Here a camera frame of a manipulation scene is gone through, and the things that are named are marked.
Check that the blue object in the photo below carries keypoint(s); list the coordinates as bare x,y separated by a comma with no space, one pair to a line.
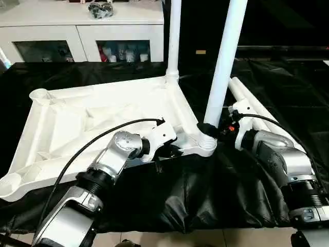
4,59

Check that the white cabinet with glass doors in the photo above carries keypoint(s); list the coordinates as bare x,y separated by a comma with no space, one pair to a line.
72,25

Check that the long black bar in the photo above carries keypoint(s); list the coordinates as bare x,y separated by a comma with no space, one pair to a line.
288,51

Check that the white plastic table top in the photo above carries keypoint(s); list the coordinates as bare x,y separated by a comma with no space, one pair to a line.
77,123

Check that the small tan label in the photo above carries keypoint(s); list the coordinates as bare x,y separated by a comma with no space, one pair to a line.
201,52

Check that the small red bottle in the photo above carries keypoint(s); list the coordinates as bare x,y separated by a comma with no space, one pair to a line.
102,54

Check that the white plastic table leg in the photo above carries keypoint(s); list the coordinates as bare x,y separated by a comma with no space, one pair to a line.
174,41
254,100
241,95
223,67

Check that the small white jar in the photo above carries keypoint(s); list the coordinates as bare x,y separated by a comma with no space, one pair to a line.
144,57
116,55

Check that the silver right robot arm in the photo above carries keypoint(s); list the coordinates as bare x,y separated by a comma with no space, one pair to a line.
282,159

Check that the grey metal clutter object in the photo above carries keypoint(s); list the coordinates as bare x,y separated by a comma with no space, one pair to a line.
100,9

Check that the glossy black mat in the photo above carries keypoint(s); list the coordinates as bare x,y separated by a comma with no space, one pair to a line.
205,190

